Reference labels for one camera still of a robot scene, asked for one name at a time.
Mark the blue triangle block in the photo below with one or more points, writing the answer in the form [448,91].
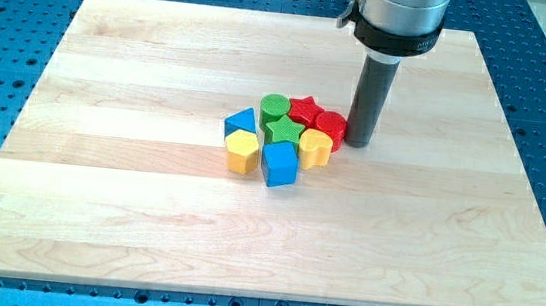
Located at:
[244,120]

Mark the green cylinder block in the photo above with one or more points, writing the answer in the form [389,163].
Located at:
[272,108]

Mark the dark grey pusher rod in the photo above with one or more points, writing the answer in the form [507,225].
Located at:
[371,93]

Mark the red star block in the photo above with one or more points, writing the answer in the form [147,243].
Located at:
[304,111]

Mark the light wooden board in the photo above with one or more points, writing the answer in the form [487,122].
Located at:
[114,173]

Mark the green star block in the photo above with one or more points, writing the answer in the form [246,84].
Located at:
[284,130]

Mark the yellow heart block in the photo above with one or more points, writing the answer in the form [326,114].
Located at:
[315,148]

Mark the blue cube block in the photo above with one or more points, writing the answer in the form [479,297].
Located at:
[279,164]

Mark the red cylinder block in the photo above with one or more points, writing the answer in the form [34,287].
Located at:
[334,125]

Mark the yellow hexagon block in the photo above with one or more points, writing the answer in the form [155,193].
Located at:
[242,151]

